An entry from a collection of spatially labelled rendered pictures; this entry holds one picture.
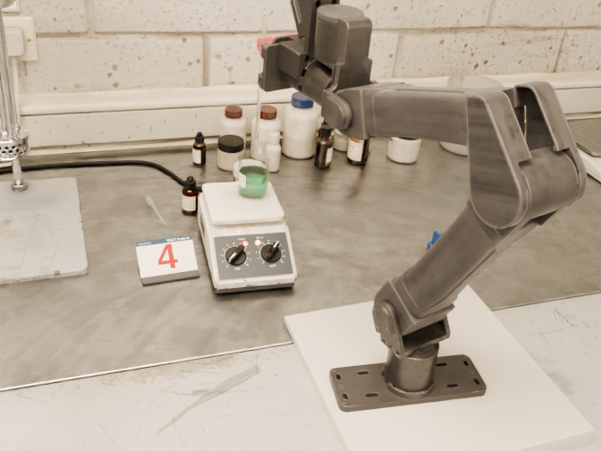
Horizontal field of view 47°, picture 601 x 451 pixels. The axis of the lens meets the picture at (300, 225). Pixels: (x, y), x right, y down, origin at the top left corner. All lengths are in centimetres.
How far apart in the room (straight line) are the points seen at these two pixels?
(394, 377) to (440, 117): 35
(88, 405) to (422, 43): 110
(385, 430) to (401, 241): 46
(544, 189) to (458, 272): 15
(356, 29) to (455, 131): 21
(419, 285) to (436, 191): 64
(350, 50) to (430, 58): 84
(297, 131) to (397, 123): 68
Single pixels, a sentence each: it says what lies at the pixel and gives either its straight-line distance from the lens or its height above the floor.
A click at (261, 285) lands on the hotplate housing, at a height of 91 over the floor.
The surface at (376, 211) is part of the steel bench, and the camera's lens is 132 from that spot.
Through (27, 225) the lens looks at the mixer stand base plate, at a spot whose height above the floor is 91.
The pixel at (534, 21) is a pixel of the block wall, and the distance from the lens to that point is 180.
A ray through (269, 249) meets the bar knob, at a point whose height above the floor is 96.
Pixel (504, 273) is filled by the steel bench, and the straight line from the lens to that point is 123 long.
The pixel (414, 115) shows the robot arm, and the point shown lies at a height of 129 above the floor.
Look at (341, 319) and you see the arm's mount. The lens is 103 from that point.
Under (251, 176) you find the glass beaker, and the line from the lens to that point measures 111.
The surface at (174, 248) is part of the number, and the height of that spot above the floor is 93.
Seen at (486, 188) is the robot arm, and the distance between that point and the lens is 66.
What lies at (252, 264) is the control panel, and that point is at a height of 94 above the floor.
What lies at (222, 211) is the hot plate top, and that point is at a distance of 111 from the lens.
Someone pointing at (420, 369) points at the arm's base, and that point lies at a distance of 89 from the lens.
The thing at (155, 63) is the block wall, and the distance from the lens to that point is 147.
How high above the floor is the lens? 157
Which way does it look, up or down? 33 degrees down
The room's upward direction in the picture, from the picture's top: 6 degrees clockwise
